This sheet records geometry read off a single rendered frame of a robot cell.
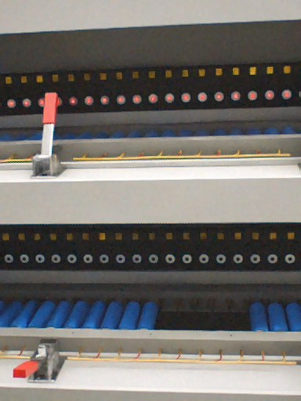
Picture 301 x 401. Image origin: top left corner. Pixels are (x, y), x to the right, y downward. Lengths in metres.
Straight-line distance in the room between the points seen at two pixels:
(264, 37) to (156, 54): 0.14
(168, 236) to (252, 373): 0.20
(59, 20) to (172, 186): 0.21
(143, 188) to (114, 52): 0.29
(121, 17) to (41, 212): 0.21
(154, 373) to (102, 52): 0.43
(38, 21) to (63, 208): 0.20
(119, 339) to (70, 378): 0.06
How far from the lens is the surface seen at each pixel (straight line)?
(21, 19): 0.66
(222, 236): 0.72
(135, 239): 0.73
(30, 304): 0.73
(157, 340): 0.62
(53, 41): 0.85
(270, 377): 0.61
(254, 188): 0.58
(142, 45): 0.82
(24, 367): 0.56
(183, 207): 0.58
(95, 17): 0.64
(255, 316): 0.67
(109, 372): 0.62
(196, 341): 0.62
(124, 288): 0.74
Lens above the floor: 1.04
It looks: 4 degrees up
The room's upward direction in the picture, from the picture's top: straight up
